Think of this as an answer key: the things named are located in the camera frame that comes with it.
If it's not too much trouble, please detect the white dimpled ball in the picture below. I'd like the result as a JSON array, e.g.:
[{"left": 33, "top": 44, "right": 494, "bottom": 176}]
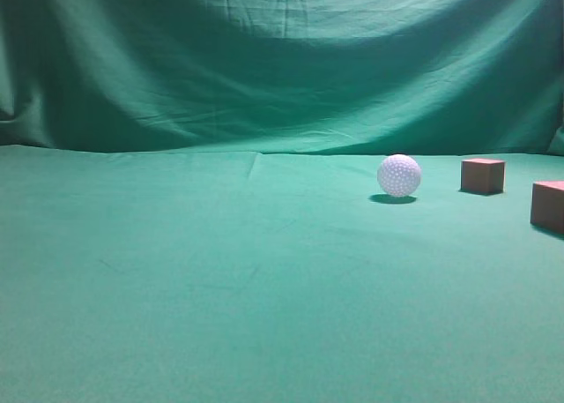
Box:
[{"left": 376, "top": 154, "right": 422, "bottom": 198}]

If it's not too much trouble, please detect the brown cube block at edge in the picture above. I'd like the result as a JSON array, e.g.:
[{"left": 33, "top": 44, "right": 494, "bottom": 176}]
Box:
[{"left": 530, "top": 180, "right": 563, "bottom": 235}]

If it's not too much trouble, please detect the green cloth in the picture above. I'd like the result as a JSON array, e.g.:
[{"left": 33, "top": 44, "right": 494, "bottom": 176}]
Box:
[{"left": 1, "top": 0, "right": 563, "bottom": 402}]

